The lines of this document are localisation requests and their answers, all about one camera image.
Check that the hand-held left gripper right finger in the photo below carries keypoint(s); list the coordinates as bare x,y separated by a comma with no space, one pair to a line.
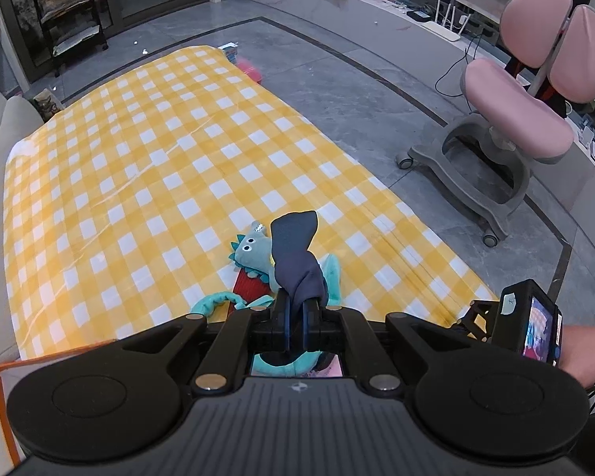
306,327

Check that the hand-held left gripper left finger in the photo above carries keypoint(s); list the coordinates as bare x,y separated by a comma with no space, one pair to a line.
287,322

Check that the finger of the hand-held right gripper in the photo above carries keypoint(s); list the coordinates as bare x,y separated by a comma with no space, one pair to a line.
481,322

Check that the teal fleece piece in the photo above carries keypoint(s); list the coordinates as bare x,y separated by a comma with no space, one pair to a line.
329,277

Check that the navy cloth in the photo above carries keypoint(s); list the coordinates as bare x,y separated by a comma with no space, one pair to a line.
292,248

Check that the blue dragon plush toy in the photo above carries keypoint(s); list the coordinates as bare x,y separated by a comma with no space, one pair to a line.
250,255

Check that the person's right forearm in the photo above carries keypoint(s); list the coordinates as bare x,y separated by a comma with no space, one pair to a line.
590,352

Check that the yellow checked tablecloth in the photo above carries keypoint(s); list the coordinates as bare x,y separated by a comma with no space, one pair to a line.
153,158

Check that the pink chair with grey base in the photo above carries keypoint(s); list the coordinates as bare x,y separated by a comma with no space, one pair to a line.
515,104

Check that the small printed box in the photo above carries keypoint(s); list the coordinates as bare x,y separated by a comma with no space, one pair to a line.
228,50

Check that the white router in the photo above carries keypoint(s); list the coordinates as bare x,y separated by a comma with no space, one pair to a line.
441,29

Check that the patterned bag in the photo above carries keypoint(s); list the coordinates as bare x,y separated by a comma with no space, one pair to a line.
47,104

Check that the beige sofa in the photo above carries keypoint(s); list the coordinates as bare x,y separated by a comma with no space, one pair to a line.
10,119

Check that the black shelf rack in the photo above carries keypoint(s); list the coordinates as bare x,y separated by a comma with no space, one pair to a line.
67,47

